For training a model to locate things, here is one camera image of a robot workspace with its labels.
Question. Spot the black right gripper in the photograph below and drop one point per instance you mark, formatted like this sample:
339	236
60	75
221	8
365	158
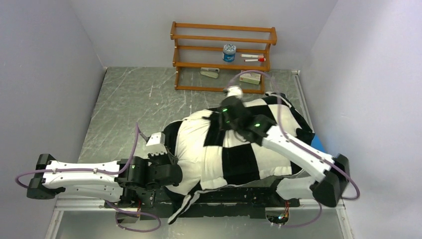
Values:
222	118

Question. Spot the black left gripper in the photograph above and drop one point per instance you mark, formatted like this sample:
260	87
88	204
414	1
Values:
165	156

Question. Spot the white pillow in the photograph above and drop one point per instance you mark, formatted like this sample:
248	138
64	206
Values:
189	148

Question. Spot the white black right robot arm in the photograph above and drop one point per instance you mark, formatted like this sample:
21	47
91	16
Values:
267	137

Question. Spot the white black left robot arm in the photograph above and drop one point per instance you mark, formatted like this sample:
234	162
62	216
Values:
108	181

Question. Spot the small white red box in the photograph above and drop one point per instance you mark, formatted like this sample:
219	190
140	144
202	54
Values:
251	78

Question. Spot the red capped marker pen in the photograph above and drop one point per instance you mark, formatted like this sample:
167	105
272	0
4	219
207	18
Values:
255	60

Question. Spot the white marker pen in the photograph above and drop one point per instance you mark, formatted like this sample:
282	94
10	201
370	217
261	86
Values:
252	56

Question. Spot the blue white round jar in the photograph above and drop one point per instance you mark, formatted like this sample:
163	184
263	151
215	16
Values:
229	51

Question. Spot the wooden shelf rack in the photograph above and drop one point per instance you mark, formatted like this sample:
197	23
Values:
222	47

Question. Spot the blue foam block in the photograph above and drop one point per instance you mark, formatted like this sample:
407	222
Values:
317	144

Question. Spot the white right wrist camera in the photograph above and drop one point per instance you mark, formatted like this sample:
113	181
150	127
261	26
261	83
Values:
234	91

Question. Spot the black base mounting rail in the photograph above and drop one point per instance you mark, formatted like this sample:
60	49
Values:
226	202

